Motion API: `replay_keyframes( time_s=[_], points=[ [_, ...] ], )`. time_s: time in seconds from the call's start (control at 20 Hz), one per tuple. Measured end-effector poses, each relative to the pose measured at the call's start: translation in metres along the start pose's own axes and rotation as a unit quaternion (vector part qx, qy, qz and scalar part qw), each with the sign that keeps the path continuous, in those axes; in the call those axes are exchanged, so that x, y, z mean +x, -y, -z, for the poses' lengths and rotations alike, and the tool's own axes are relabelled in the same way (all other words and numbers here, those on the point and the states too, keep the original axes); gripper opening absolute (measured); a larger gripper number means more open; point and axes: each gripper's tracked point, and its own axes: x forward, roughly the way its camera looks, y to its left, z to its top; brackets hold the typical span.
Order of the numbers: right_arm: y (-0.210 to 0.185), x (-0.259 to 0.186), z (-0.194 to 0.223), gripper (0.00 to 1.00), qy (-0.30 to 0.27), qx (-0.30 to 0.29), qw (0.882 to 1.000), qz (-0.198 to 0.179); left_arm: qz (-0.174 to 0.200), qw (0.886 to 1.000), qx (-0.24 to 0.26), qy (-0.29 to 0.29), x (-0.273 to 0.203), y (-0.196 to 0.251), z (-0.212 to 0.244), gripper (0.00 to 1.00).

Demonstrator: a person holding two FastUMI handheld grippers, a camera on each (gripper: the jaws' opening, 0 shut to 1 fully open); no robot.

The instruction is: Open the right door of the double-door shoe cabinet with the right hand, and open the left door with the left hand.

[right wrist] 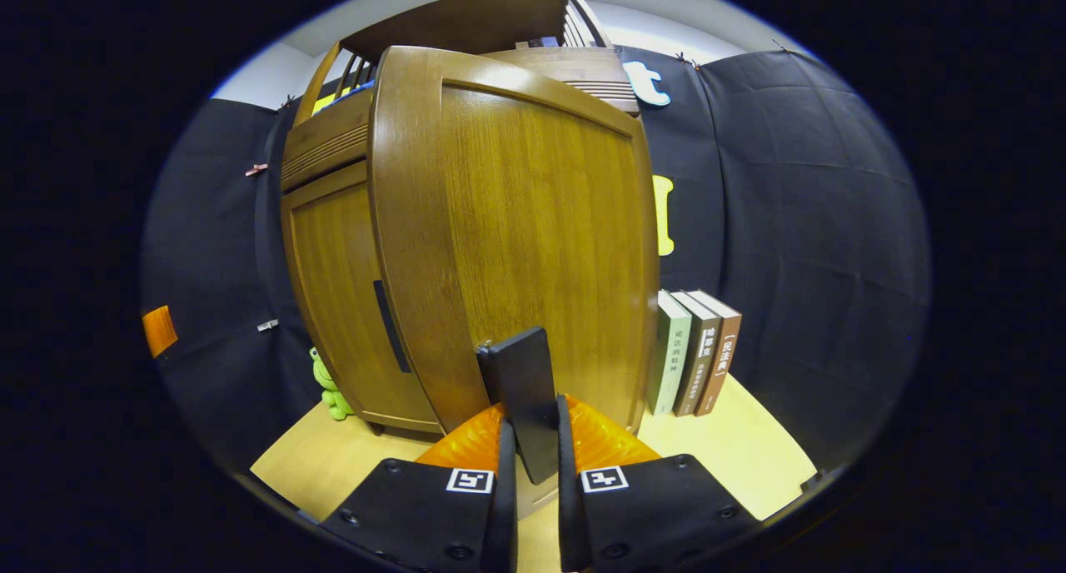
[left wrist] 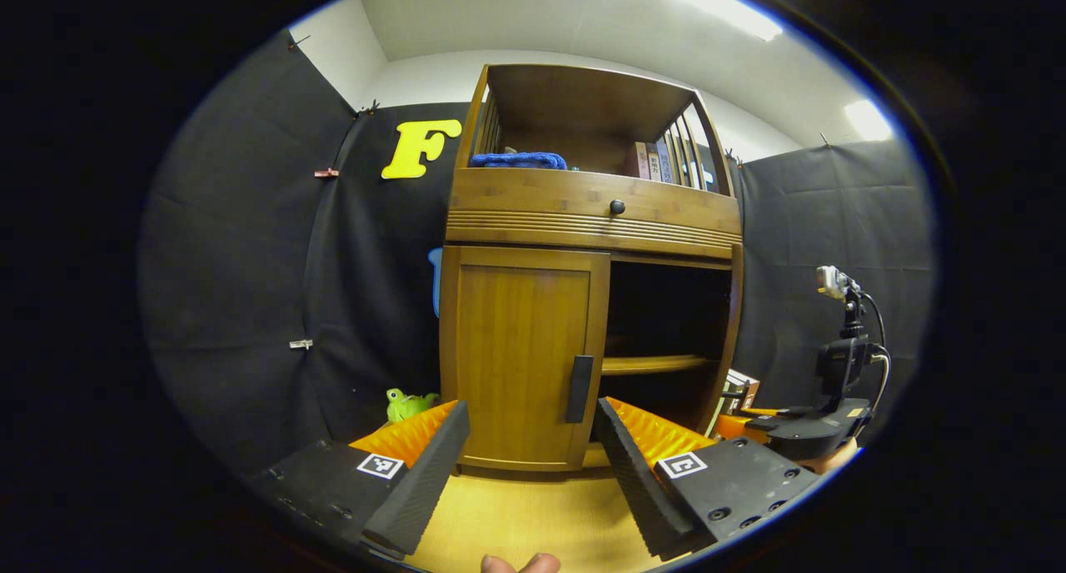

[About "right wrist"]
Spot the wooden shoe cabinet door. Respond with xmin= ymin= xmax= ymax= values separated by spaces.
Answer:
xmin=368 ymin=46 xmax=661 ymax=520
xmin=281 ymin=161 xmax=442 ymax=435

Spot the black backdrop cloth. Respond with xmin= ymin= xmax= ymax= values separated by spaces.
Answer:
xmin=140 ymin=44 xmax=932 ymax=474

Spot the black door handle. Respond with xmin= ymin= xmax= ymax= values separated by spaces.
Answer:
xmin=476 ymin=326 xmax=560 ymax=486
xmin=373 ymin=280 xmax=412 ymax=374

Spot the pale green book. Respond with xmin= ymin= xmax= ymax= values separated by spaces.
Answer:
xmin=648 ymin=290 xmax=692 ymax=416

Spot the reddish brown book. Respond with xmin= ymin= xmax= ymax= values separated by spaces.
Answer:
xmin=690 ymin=290 xmax=743 ymax=416

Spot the wooden double-door shoe cabinet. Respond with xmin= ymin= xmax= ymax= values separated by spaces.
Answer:
xmin=279 ymin=0 xmax=663 ymax=520

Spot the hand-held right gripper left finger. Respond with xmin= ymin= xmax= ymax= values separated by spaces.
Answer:
xmin=319 ymin=402 xmax=519 ymax=573

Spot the wooden cabinet drawer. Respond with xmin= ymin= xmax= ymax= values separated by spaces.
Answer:
xmin=281 ymin=47 xmax=640 ymax=192

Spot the green frog toy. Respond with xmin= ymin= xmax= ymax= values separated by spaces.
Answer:
xmin=310 ymin=346 xmax=355 ymax=421

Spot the dark grey book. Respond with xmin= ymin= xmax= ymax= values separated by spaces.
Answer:
xmin=671 ymin=291 xmax=722 ymax=418

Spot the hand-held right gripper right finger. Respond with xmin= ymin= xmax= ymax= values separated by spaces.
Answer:
xmin=556 ymin=394 xmax=760 ymax=573

